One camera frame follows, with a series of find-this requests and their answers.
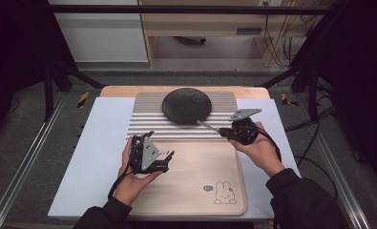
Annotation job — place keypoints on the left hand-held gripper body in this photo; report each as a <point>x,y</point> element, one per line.
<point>149,154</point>

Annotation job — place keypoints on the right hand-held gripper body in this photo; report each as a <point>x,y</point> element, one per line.
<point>245,132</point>

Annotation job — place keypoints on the beige tray with rabbit print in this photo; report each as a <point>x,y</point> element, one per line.
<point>195,181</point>

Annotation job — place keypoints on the black textured plate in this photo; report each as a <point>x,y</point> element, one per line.
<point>186,106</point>

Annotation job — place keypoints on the person's right hand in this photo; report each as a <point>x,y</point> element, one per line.
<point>264,152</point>

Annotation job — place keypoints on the person's left hand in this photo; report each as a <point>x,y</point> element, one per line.
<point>129,187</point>

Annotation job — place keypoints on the striped metal drying rack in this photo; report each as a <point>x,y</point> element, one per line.
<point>151,124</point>

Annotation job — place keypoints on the pale blue table board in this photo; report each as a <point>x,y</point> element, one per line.
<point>97,143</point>

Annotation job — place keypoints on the white cabinet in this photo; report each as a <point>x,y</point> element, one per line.
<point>103,38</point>

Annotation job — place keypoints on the wooden desk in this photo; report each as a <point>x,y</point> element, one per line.
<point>205,24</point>

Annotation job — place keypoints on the black frame stand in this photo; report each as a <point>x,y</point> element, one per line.
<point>312,95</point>
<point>48,95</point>

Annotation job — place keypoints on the aluminium floor rail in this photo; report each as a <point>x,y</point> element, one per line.
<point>342,171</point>
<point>27,159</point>

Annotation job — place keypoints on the black frame crossbar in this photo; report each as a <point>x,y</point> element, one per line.
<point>189,9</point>

